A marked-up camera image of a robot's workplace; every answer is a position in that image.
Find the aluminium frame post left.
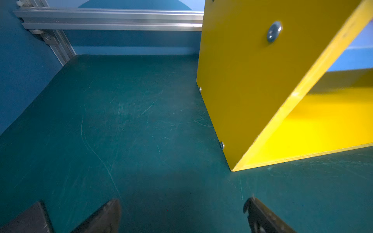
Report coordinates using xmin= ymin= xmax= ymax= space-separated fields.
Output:
xmin=16 ymin=0 xmax=76 ymax=66

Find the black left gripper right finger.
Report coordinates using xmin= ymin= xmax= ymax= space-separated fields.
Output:
xmin=243 ymin=197 xmax=296 ymax=233

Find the yellow wooden shelf unit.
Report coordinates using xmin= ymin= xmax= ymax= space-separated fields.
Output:
xmin=197 ymin=1 xmax=373 ymax=172

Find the aluminium frame rail back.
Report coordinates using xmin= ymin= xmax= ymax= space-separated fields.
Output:
xmin=13 ymin=7 xmax=204 ymax=32

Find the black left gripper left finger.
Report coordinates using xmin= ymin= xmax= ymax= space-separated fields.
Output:
xmin=72 ymin=199 xmax=121 ymax=233

